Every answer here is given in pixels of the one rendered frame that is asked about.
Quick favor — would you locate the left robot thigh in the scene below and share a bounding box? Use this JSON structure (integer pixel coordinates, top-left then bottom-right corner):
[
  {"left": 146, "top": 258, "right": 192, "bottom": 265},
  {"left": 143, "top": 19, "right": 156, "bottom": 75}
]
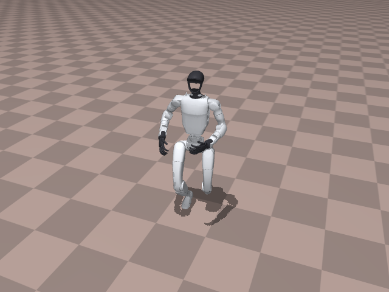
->
[{"left": 202, "top": 147, "right": 215, "bottom": 192}]

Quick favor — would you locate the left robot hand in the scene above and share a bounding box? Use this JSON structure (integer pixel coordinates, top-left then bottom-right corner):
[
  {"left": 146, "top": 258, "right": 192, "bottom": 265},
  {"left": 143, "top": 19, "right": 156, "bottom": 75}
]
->
[{"left": 189, "top": 139, "right": 213, "bottom": 155}]

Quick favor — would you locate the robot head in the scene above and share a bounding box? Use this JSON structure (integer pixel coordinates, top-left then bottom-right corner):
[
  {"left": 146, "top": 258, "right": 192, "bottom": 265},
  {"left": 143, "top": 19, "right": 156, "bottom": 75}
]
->
[{"left": 187, "top": 71, "right": 204, "bottom": 99}]

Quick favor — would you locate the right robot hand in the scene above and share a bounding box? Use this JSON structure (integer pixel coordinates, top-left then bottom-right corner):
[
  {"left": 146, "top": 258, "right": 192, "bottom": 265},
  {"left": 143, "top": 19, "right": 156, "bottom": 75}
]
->
[{"left": 158, "top": 131, "right": 168, "bottom": 156}]

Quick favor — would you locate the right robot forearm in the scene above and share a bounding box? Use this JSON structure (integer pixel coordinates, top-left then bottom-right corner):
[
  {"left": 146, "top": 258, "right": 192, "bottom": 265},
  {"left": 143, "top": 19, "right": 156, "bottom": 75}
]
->
[{"left": 158, "top": 111, "right": 169, "bottom": 136}]

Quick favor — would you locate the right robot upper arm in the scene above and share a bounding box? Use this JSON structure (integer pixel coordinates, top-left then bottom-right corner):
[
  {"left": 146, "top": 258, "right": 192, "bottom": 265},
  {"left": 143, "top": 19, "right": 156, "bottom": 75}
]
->
[{"left": 165, "top": 95, "right": 183, "bottom": 120}]

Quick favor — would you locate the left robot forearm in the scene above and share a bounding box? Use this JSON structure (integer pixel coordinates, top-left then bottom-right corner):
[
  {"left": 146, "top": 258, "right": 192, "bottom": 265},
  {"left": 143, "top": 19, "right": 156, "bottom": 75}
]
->
[{"left": 207, "top": 124, "right": 227, "bottom": 148}]

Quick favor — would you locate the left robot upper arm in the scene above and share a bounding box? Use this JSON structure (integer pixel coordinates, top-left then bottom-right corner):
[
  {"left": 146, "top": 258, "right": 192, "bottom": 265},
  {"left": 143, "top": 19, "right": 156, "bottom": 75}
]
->
[{"left": 208, "top": 99, "right": 226, "bottom": 130}]

